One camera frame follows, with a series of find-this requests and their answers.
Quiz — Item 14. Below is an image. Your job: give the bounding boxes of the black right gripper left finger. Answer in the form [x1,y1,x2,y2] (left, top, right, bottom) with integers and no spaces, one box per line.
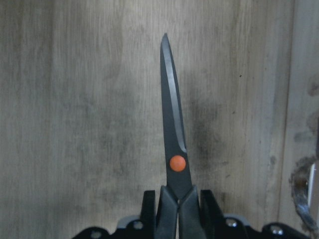
[140,190,156,239]

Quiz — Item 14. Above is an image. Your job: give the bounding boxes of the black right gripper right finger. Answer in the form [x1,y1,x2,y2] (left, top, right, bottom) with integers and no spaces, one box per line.
[200,190,224,239]

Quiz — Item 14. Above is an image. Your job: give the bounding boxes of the orange grey handled scissors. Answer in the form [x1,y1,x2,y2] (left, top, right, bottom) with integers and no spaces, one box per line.
[156,34,207,239]

